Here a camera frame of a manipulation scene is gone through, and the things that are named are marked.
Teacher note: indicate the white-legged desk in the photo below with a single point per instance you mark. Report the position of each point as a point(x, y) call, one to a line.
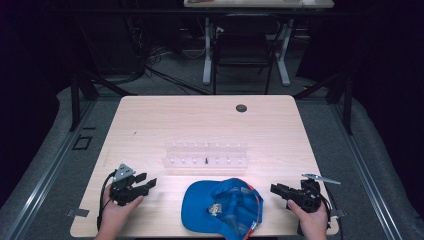
point(260, 3)

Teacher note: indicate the black tape strip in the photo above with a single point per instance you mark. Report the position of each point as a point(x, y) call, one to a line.
point(89, 128)

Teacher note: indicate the clear acrylic peg rack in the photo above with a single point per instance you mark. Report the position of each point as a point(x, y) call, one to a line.
point(186, 155)

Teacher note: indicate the black metal stand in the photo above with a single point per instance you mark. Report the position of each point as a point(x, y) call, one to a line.
point(348, 103)
point(75, 100)

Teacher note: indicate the aluminium floor rail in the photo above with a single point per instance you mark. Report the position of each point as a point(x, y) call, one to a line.
point(50, 173)
point(366, 173)

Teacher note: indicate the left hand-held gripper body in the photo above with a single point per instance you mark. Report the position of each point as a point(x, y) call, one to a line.
point(123, 191)

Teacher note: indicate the person's left hand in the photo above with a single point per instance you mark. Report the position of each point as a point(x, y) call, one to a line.
point(115, 216)

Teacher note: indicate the black chair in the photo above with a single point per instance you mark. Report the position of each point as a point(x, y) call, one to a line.
point(243, 46)

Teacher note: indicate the black table grommet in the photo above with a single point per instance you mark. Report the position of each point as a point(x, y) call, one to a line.
point(241, 108)

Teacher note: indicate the grey tape piece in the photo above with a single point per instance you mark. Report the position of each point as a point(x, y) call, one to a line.
point(337, 213)
point(78, 212)

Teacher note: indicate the black tape square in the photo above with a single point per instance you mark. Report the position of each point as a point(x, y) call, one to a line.
point(75, 142)

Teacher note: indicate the blue baseball cap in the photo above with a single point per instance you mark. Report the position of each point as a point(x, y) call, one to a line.
point(200, 206)

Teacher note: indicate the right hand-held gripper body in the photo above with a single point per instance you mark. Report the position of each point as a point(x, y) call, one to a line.
point(308, 198)

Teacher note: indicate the person's right hand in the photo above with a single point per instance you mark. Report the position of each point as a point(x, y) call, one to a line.
point(313, 223)

